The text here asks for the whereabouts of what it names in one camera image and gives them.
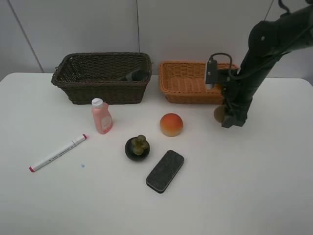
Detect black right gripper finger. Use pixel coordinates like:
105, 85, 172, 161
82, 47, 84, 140
221, 115, 246, 128

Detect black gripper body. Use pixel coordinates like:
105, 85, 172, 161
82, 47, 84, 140
221, 70, 257, 120

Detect brown kiwi fruit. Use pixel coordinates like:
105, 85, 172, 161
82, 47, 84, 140
214, 105, 225, 123

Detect orange peach fruit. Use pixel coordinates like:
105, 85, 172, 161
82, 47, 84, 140
160, 113, 183, 137

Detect dark grey whiteboard eraser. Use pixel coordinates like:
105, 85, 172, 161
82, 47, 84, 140
146, 150, 184, 193

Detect dark mangosteen fruit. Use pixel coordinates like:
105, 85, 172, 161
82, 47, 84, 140
125, 135, 150, 162

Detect dark green pump bottle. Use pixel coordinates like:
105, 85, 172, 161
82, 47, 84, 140
119, 69, 149, 82

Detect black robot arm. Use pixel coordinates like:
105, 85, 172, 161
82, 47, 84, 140
222, 2, 313, 128

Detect orange wicker basket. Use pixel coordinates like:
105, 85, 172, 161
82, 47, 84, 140
158, 61, 223, 105

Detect pink bottle white cap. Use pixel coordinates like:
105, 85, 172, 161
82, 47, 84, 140
91, 98, 113, 134

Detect white marker red caps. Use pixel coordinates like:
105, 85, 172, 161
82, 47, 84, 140
28, 134, 87, 172

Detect dark brown wicker basket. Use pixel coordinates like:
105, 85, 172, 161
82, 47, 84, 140
51, 52, 152, 105

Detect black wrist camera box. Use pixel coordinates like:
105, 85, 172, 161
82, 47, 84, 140
204, 57, 218, 90

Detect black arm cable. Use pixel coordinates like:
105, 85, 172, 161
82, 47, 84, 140
209, 0, 313, 116

